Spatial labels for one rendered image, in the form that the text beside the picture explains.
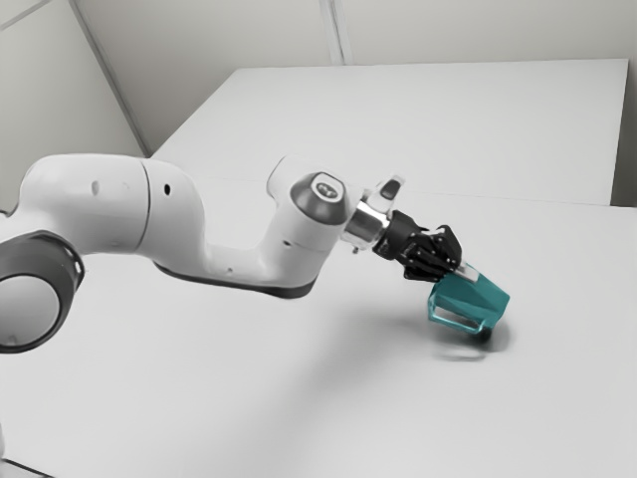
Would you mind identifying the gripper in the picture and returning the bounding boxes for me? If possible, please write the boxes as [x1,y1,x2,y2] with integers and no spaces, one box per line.
[372,209,480,285]

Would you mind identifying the teal faceted mug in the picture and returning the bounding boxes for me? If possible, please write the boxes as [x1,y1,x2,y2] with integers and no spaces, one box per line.
[427,271,512,337]

